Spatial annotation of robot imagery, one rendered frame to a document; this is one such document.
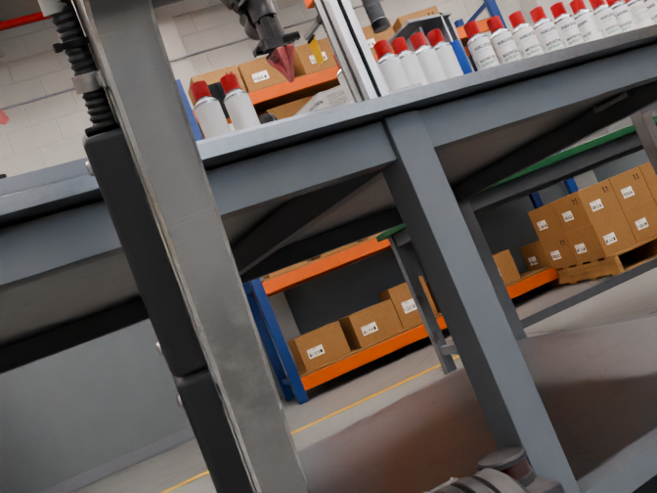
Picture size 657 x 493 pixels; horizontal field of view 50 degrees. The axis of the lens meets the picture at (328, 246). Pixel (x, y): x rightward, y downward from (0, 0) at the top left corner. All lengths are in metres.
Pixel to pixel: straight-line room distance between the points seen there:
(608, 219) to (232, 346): 4.96
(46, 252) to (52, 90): 5.46
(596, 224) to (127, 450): 3.86
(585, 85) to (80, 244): 0.85
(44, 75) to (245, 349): 5.97
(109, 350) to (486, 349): 4.96
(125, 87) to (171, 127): 0.03
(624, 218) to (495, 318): 4.38
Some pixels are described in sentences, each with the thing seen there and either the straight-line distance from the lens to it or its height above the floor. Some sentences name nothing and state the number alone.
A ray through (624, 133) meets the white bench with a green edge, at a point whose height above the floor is 0.78.
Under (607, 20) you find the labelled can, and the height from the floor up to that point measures 1.01.
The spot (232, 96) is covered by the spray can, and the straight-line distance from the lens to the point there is 1.39.
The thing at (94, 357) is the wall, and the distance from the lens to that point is 5.80.
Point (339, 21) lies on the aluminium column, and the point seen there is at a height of 1.08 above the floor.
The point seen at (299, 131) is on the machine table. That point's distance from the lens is 0.89.
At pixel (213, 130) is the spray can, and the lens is 1.36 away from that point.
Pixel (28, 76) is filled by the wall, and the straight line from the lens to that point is 6.33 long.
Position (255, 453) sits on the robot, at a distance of 0.43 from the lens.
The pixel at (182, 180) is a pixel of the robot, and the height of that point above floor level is 0.69.
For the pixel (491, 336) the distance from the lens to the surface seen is 0.99.
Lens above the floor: 0.60
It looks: 4 degrees up
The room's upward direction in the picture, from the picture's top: 22 degrees counter-clockwise
